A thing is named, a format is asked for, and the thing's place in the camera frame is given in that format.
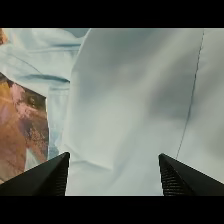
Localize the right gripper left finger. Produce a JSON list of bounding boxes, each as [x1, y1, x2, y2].
[[0, 151, 71, 197]]

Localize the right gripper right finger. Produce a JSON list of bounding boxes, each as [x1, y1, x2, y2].
[[158, 153, 224, 197]]

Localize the light blue shirt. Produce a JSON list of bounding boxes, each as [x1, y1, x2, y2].
[[0, 28, 224, 197]]

